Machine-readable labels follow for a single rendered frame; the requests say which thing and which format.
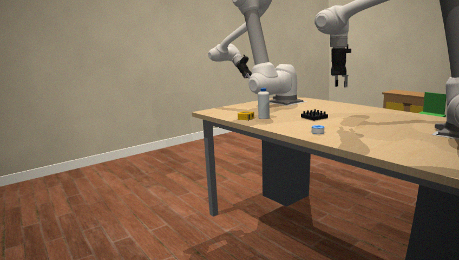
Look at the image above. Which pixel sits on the grey bottle with blue cap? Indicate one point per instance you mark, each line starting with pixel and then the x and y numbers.
pixel 263 104

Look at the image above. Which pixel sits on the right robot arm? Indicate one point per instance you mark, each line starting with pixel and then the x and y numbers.
pixel 281 81

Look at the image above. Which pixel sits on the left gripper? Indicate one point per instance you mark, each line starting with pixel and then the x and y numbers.
pixel 338 57

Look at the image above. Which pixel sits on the short grey cylinder with blue top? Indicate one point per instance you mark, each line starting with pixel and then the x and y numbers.
pixel 317 129

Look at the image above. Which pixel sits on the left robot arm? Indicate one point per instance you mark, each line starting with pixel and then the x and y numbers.
pixel 335 21

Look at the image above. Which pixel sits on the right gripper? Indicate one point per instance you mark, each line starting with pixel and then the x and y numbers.
pixel 240 63

